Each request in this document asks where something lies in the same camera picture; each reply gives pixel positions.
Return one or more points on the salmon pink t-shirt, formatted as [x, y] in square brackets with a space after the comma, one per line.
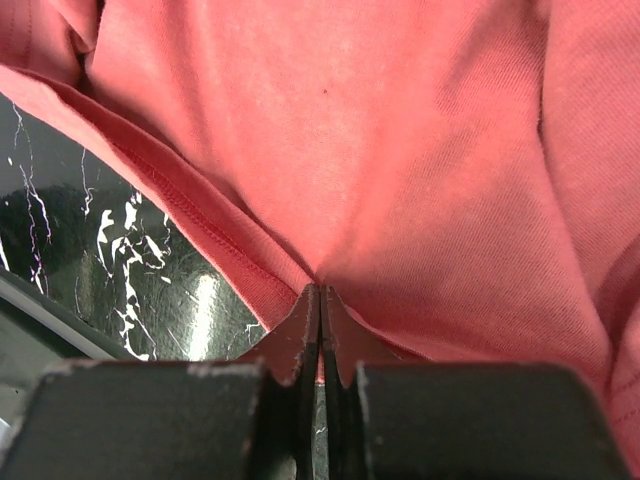
[464, 173]

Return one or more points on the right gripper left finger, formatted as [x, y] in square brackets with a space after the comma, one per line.
[249, 418]

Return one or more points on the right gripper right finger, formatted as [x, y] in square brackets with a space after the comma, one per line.
[389, 417]

